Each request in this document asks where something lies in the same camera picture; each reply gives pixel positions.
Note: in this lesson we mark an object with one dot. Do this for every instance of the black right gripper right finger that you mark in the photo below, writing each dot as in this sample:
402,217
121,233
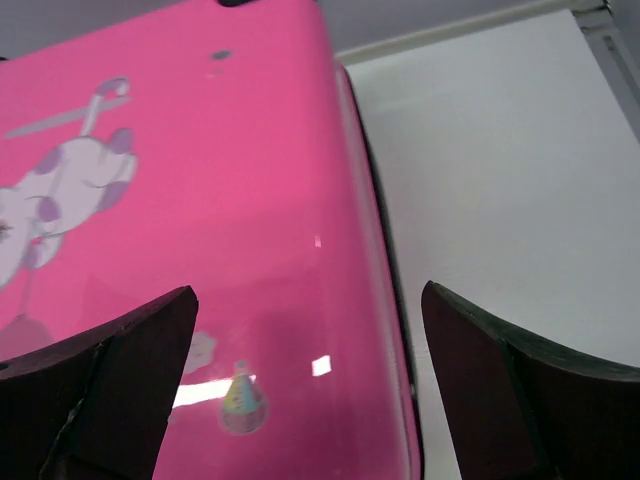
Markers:
520,406

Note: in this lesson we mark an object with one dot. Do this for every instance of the pink suitcase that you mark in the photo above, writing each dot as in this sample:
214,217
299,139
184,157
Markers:
216,145

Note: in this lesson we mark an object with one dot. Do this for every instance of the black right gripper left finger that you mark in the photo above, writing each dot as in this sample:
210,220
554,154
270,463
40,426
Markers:
96,405

